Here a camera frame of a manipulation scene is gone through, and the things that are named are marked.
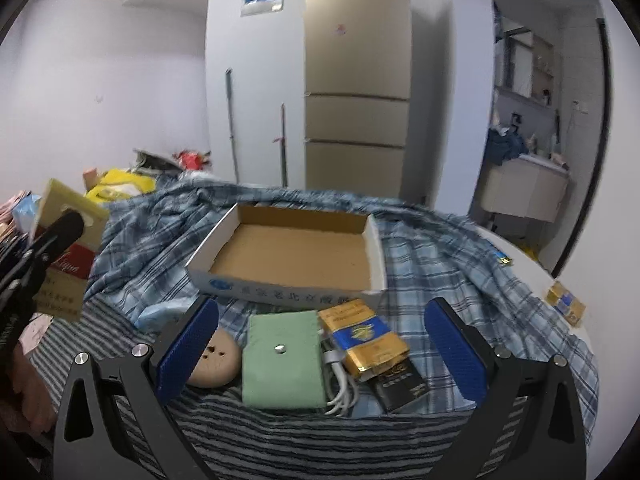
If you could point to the wall mirror cabinet shelf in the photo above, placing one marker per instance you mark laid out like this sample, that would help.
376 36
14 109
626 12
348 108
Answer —
524 62

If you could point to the light blue tissue pack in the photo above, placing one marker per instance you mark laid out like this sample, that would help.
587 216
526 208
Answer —
153 318

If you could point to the gold three-door refrigerator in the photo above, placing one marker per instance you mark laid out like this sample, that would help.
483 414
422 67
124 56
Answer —
357 95

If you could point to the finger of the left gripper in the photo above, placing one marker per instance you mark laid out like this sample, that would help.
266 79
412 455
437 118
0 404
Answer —
24 264

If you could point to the red plastic bag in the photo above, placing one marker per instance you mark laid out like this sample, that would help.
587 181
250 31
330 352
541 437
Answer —
192 160

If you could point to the blue clothes pile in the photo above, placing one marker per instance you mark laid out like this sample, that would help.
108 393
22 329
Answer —
504 145

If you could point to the small blue yellow packet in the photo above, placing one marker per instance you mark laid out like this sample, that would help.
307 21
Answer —
501 257

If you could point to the cardboard tray box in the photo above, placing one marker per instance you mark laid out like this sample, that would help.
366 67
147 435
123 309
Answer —
296 258

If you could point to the green felt pouch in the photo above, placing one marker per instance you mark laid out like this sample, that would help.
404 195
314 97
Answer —
281 362

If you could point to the gold blue cigarette pack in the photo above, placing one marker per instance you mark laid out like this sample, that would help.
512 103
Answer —
368 345

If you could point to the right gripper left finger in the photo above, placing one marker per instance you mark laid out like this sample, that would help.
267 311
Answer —
91 441

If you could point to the grey mop handle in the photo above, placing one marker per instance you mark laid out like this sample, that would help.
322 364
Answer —
230 112

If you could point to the small yellow blue box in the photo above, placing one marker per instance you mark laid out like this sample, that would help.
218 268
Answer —
566 303

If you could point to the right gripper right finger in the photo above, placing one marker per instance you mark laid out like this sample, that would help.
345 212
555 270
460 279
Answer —
527 423

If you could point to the person's left hand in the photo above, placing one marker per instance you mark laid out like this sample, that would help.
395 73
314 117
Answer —
36 413

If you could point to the black cigarette box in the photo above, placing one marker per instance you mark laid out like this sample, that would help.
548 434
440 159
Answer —
398 387

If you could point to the dark striped towel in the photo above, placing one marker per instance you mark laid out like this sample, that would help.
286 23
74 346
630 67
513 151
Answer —
237 442

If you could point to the yellow plastic bag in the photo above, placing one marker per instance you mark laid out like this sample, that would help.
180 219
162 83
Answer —
117 184

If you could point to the bathroom vanity cabinet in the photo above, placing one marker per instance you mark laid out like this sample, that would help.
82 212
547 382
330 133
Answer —
527 187

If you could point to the tan red cigarette carton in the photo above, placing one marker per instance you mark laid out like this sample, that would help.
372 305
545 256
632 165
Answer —
63 290

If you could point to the red broom stick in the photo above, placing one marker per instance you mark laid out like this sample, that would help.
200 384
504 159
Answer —
281 141

